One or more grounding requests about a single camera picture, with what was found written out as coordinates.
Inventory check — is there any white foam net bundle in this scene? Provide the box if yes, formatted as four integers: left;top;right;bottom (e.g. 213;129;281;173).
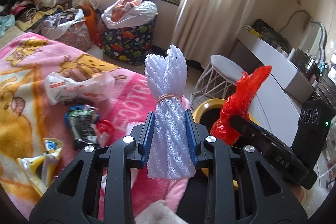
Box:
145;45;195;180

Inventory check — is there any red plastic bag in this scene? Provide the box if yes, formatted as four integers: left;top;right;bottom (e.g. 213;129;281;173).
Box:
210;65;272;145

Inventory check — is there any white printed plastic bag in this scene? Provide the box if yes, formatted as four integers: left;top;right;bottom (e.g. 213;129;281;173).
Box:
44;72;116;105

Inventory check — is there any yellow rimmed black trash bin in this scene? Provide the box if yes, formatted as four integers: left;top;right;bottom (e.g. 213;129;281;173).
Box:
193;98;259;190

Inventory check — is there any white desk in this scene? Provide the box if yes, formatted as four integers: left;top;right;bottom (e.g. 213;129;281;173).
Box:
230;28;314;146

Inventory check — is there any black blue snack wrapper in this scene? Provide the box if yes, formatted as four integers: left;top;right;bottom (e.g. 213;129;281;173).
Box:
64;105;100;151

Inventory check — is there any pink cartoon bear blanket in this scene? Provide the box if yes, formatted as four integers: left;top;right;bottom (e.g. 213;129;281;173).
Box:
1;33;156;217

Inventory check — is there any dinosaur print laundry basket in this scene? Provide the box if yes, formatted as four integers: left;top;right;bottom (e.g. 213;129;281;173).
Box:
102;15;157;65

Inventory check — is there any yellow white snack wrapper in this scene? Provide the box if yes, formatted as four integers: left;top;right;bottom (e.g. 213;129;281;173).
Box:
16;138;64;197

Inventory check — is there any floral pink fabric bag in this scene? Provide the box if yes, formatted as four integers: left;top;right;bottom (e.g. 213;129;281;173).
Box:
57;22;92;51

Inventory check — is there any white bag with clothes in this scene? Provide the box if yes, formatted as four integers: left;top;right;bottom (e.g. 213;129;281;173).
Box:
101;0;158;29

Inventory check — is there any orange bag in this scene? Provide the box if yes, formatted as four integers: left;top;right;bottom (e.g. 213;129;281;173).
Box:
81;5;97;42

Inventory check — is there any cream curtain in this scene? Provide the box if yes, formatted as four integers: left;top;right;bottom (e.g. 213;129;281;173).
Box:
171;0;256;67

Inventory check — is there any white wire frame stool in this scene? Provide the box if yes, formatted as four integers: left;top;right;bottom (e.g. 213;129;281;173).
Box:
190;55;244;110

